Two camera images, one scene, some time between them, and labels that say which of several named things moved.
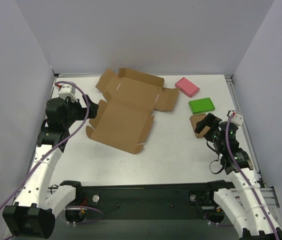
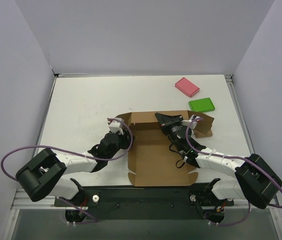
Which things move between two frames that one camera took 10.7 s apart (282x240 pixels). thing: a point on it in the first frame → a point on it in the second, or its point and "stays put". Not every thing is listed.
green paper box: [201, 106] stays put
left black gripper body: [84, 107] → [125, 137]
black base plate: [172, 202] stays put
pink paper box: [186, 87] stays put
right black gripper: [211, 123] → [170, 123]
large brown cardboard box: [124, 121] → [153, 162]
